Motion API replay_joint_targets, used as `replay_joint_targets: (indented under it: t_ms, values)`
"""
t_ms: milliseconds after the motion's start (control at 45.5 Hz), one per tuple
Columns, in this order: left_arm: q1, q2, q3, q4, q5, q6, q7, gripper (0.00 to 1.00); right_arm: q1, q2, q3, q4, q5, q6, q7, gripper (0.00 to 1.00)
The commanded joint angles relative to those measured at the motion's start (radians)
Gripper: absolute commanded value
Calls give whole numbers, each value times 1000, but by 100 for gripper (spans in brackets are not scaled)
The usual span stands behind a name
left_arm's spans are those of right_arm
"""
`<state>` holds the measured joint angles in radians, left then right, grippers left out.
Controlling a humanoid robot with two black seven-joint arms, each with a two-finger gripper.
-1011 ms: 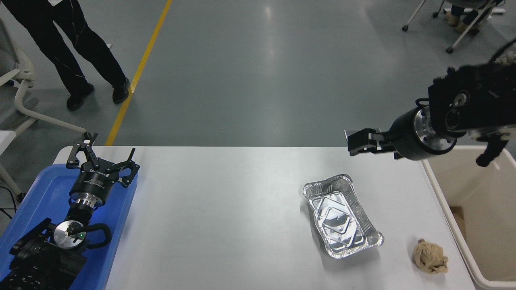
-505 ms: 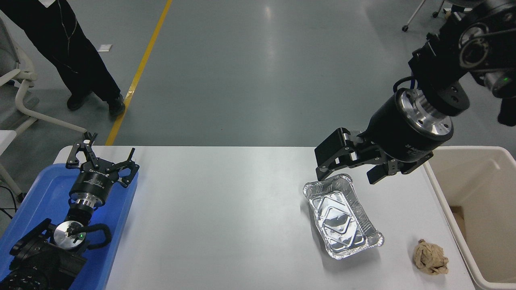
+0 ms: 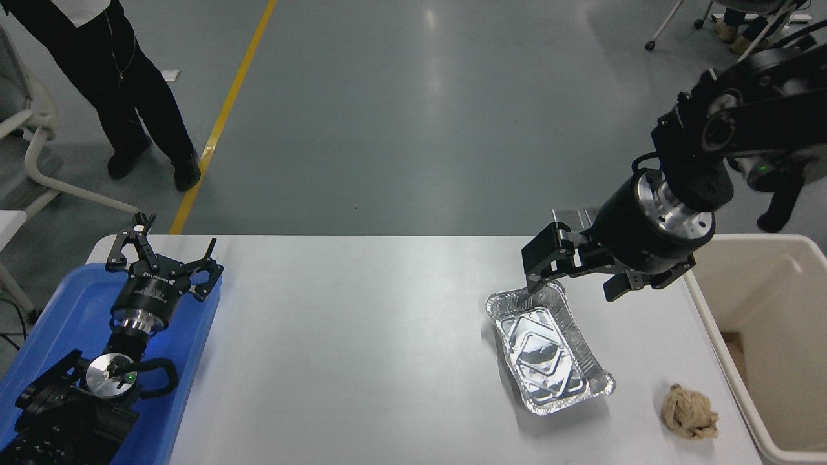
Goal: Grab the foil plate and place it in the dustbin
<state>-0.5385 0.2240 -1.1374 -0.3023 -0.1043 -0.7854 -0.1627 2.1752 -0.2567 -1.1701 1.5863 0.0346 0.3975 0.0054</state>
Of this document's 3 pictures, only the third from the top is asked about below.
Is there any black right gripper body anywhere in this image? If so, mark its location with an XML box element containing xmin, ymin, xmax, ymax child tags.
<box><xmin>585</xmin><ymin>173</ymin><xmax>696</xmax><ymax>289</ymax></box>

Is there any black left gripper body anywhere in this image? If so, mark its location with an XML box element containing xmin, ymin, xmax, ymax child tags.
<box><xmin>110</xmin><ymin>256</ymin><xmax>191</xmax><ymax>322</ymax></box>

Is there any silver foil tray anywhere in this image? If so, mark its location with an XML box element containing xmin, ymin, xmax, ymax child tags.
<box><xmin>485</xmin><ymin>279</ymin><xmax>616</xmax><ymax>417</ymax></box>

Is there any blue plastic tray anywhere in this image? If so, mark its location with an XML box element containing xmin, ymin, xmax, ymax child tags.
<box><xmin>0</xmin><ymin>262</ymin><xmax>222</xmax><ymax>465</ymax></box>

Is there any brown cardboard piece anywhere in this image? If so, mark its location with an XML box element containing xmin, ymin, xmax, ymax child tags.
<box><xmin>719</xmin><ymin>331</ymin><xmax>748</xmax><ymax>383</ymax></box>

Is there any white office chair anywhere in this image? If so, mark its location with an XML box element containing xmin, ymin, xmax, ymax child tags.
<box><xmin>0</xmin><ymin>19</ymin><xmax>141</xmax><ymax>217</ymax></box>

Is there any white side table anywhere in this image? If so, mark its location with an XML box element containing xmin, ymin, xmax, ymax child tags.
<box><xmin>0</xmin><ymin>208</ymin><xmax>41</xmax><ymax>325</ymax></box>

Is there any crumpled tan paper ball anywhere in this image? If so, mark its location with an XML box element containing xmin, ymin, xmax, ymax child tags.
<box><xmin>660</xmin><ymin>384</ymin><xmax>720</xmax><ymax>441</ymax></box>

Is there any large pale bin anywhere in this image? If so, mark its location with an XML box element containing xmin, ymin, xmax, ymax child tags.
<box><xmin>682</xmin><ymin>234</ymin><xmax>827</xmax><ymax>465</ymax></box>

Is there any standing person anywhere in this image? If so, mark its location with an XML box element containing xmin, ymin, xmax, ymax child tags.
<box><xmin>0</xmin><ymin>0</ymin><xmax>202</xmax><ymax>192</ymax></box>

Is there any white chair with casters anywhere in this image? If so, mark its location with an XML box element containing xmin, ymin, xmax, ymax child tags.
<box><xmin>644</xmin><ymin>0</ymin><xmax>812</xmax><ymax>63</ymax></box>

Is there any seated person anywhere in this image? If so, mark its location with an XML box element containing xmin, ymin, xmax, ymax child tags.
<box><xmin>713</xmin><ymin>0</ymin><xmax>779</xmax><ymax>55</ymax></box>

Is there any black floor cable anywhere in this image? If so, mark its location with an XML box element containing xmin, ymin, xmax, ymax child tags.
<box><xmin>0</xmin><ymin>296</ymin><xmax>30</xmax><ymax>353</ymax></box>

